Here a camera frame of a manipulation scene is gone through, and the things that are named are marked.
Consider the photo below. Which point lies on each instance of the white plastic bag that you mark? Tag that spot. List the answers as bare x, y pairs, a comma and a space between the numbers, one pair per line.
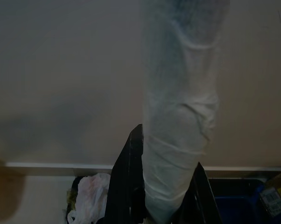
91, 196

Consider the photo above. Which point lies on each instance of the blue plastic dustpan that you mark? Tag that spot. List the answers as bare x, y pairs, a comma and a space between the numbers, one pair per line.
233, 207

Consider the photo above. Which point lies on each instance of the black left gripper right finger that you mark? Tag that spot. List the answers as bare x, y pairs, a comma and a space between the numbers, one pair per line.
201, 200

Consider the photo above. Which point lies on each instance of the brown cardboard box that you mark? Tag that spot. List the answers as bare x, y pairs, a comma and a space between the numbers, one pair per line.
276, 196

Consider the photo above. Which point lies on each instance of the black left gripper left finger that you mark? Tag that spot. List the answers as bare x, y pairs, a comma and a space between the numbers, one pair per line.
126, 186

